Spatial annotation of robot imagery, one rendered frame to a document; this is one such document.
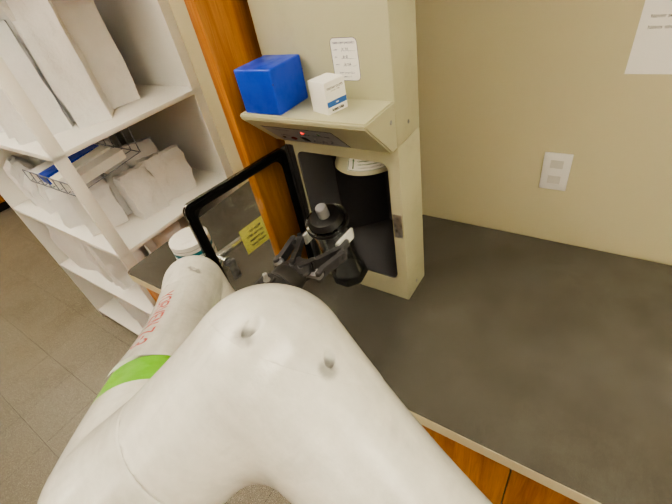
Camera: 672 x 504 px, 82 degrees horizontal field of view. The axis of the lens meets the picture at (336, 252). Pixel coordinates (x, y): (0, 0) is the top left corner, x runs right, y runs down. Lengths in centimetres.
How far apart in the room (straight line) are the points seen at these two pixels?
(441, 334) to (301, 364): 83
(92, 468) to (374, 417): 20
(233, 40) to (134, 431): 83
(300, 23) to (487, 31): 51
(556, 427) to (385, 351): 39
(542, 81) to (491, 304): 58
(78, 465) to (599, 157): 121
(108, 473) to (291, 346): 15
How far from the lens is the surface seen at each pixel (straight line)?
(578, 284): 125
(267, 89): 84
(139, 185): 193
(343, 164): 99
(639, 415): 104
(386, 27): 79
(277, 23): 92
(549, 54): 117
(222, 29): 98
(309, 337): 26
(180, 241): 137
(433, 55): 124
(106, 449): 34
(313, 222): 92
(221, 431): 28
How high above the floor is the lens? 178
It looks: 39 degrees down
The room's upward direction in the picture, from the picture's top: 13 degrees counter-clockwise
